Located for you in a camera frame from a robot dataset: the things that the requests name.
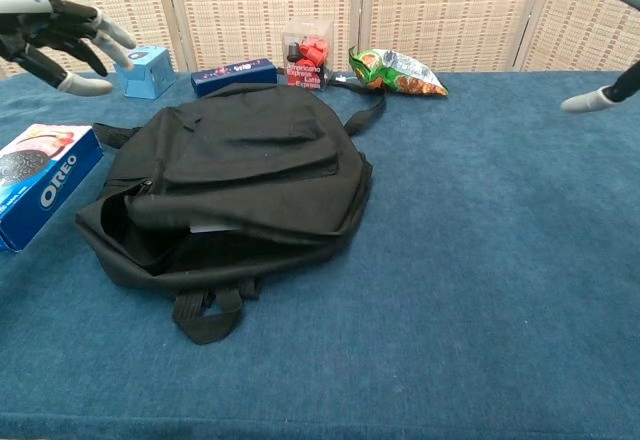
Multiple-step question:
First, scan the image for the clear box with red capsules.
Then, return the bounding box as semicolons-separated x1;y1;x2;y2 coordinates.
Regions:
280;17;335;94

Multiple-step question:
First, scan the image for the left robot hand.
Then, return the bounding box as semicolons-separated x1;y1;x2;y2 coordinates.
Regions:
0;0;137;97

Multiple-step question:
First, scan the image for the woven folding screen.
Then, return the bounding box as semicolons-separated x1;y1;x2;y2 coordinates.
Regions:
0;0;640;80

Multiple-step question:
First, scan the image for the blue table cloth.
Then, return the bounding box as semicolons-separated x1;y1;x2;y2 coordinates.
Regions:
0;69;640;440

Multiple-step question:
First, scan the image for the light blue cube box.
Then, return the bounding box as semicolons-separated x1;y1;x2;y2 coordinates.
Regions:
112;44;177;101

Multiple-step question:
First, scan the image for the green snack bag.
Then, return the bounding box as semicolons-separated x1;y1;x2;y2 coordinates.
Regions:
348;45;450;98

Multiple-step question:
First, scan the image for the black backpack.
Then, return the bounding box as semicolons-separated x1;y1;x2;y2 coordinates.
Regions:
74;77;388;346

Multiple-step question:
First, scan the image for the dark blue long box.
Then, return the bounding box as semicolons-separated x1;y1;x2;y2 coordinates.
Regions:
190;56;279;99

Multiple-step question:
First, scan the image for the white paper booklet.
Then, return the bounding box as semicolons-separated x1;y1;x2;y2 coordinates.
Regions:
189;223;237;236

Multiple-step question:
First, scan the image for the blue Oreo cookie box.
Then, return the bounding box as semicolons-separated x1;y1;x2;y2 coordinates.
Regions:
0;122;105;254

